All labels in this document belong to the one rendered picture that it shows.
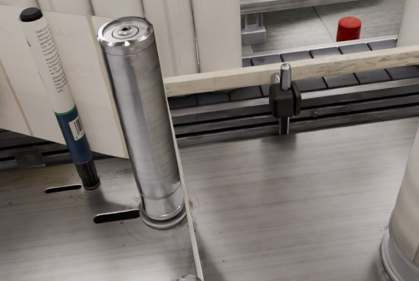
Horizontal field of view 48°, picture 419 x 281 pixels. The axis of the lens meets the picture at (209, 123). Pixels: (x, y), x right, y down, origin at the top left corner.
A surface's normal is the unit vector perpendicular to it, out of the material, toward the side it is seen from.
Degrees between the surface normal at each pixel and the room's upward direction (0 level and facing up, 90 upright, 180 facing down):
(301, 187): 0
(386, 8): 0
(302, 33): 0
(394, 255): 90
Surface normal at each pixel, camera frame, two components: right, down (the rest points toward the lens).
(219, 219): -0.08, -0.75
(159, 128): 0.64, 0.46
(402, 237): -0.97, 0.20
